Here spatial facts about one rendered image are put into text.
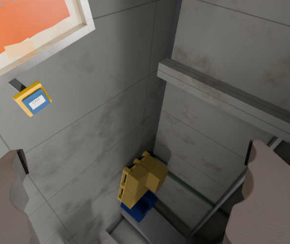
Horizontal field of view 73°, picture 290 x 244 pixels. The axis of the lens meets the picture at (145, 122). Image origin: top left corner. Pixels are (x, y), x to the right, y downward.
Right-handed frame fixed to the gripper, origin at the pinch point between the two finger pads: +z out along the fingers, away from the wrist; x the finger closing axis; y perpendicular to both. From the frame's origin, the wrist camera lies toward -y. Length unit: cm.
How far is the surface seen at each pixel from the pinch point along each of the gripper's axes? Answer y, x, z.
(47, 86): 50, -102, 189
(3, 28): -6, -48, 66
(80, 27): -5, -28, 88
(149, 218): 614, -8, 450
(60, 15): -10, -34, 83
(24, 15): -10, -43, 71
